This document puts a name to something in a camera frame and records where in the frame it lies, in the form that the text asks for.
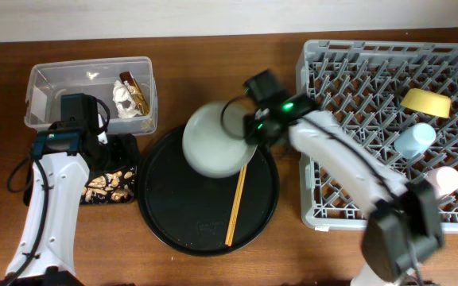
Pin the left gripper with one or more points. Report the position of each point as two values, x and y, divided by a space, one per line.
122 158

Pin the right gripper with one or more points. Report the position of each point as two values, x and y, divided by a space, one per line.
248 125

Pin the brown food scraps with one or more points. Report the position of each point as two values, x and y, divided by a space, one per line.
110 188

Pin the grey round plate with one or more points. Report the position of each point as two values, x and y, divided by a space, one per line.
213 143

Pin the gold foil wrapper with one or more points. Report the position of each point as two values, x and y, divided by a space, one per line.
135 92

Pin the wooden chopstick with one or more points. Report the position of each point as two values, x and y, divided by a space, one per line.
235 207

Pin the blue plastic cup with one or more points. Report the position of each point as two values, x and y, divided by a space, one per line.
415 140

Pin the yellow bowl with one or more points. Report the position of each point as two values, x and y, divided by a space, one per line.
427 102

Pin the pink plastic cup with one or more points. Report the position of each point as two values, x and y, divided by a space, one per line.
443 179

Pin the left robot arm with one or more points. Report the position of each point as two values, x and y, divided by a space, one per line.
64 158

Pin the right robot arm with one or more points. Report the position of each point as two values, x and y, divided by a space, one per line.
403 221

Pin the clear plastic waste bin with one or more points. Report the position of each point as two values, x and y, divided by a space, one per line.
96 77

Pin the grey dishwasher rack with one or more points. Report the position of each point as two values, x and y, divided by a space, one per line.
362 84

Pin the black rectangular tray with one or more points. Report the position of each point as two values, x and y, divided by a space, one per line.
118 184

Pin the round black serving tray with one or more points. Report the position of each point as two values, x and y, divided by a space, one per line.
190 212

